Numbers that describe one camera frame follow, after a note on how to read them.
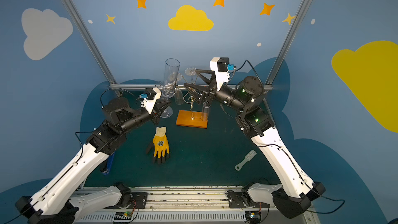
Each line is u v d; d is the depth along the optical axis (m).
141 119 0.52
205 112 0.91
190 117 1.04
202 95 0.44
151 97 0.48
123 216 0.73
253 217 0.73
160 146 0.91
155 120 0.53
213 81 0.46
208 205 0.74
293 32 0.86
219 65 0.40
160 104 0.56
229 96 0.45
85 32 0.86
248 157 0.88
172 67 0.47
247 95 0.39
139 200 0.74
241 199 0.75
